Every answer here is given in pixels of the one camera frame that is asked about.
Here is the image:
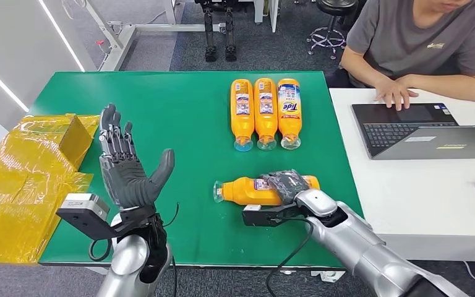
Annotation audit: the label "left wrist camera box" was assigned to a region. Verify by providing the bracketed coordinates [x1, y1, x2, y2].
[56, 193, 118, 241]

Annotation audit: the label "white metal stand frame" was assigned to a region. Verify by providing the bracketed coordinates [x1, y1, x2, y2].
[61, 0, 227, 72]

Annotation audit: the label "person's right hand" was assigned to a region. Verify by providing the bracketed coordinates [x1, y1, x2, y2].
[373, 77, 420, 112]

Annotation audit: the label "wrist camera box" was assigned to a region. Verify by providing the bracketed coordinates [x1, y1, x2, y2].
[56, 193, 118, 241]
[241, 204, 306, 228]

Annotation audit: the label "white desk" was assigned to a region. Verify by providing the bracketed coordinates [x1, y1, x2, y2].
[328, 87, 475, 262]

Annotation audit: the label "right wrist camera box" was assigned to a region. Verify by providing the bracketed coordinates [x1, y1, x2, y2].
[241, 204, 306, 228]

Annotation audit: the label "orange bottle showing Tide logo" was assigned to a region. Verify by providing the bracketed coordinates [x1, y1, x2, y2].
[277, 78, 302, 151]

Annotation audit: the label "yellow taped cardboard box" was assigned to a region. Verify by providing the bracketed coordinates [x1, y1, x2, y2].
[0, 114, 101, 264]

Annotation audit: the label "orange bottle, clear blue cap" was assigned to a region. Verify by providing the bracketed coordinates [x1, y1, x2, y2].
[229, 79, 255, 152]

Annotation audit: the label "green table mat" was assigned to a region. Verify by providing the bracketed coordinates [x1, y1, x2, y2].
[28, 71, 364, 269]

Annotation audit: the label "orange detergent bottle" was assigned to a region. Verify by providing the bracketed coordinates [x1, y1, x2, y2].
[213, 175, 321, 207]

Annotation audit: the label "white table foot bracket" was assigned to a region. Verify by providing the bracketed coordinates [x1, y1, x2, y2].
[310, 270, 346, 283]

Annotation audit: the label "black robot legs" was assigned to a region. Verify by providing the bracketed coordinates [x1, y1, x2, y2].
[196, 0, 238, 63]

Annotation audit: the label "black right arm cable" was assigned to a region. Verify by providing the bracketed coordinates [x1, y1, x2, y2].
[265, 217, 316, 297]

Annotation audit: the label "black stool with chrome base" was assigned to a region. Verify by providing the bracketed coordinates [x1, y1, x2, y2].
[306, 0, 359, 61]

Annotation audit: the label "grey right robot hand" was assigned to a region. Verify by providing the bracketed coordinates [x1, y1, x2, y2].
[260, 169, 310, 206]

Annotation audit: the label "white furniture leg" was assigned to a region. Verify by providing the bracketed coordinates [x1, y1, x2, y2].
[254, 0, 280, 33]

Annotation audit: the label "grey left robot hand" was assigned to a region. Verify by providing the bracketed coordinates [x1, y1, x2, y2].
[98, 103, 176, 212]

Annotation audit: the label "grey open laptop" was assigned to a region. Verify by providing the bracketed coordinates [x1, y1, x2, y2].
[351, 102, 475, 161]

